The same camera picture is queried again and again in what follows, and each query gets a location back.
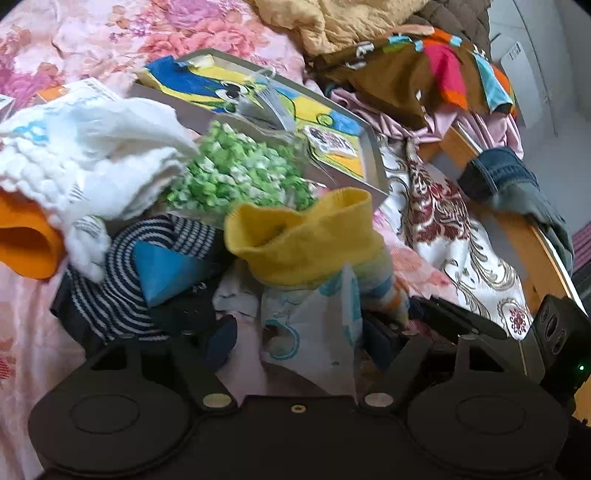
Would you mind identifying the yellow blue cartoon towel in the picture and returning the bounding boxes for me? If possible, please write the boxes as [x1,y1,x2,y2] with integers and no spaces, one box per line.
[139,55,370,181]

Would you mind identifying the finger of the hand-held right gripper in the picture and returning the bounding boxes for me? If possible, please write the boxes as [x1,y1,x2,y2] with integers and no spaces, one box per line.
[410,296,509,342]

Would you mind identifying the black white striped sock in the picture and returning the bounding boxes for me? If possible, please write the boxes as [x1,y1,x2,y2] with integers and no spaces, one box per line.
[51,215,236,342]

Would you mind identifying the brown multicolour blanket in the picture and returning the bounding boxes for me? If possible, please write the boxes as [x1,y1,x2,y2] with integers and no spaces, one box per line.
[307,25,518,132]

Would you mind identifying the pale pink cloth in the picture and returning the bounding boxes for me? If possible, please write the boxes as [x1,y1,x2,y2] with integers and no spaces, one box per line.
[323,88,525,160]

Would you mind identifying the white printed cloth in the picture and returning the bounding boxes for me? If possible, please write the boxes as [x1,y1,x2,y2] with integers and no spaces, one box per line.
[212,268,370,398]

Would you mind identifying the orange knit sock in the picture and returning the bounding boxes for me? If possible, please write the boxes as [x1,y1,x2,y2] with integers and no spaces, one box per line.
[0,189,65,280]

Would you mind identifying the white red ornate cloth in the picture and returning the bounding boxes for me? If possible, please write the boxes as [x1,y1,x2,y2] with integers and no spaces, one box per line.
[374,134,536,340]

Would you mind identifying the grey cardboard box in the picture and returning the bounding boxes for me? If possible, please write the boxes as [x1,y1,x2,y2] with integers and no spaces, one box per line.
[127,47,391,210]

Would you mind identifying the green white patterned cloth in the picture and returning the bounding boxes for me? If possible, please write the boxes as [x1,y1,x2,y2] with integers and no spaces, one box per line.
[168,120,319,217]

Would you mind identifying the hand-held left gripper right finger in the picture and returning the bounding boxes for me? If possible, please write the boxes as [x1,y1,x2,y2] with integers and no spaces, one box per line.
[359,318,505,412]

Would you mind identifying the white knitted cloth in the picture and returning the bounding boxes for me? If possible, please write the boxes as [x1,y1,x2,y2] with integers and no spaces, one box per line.
[0,98,200,283]

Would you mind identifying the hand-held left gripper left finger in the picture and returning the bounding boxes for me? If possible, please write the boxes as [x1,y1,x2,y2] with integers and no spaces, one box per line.
[87,316,239,412]

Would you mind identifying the small white orange box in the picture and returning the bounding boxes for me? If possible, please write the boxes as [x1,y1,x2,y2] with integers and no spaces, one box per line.
[37,78,123,104]

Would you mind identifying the blue jeans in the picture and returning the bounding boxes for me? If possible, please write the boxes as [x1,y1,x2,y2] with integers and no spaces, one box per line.
[457,148,575,273]

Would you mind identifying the brown quilted jacket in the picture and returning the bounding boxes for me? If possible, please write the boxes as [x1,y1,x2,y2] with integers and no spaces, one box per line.
[406,0,492,54]

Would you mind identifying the striped sock yellow cuff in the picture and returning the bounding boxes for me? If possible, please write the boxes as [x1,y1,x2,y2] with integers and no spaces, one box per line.
[224,188,411,328]

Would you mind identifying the yellow quilt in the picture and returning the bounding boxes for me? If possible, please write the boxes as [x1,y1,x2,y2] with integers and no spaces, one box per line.
[252,0,435,56]

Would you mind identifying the pink floral bedsheet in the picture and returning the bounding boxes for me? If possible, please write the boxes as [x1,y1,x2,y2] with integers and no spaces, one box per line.
[0,0,458,480]

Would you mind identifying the purple striped mat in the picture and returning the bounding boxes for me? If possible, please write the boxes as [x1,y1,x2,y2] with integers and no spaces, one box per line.
[571,230,591,274]

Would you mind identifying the clear plastic packaging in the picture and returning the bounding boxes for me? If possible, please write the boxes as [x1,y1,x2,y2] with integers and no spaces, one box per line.
[235,69,319,144]

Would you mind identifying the wooden bed frame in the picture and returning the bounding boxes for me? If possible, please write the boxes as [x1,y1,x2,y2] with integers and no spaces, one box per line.
[418,124,583,315]

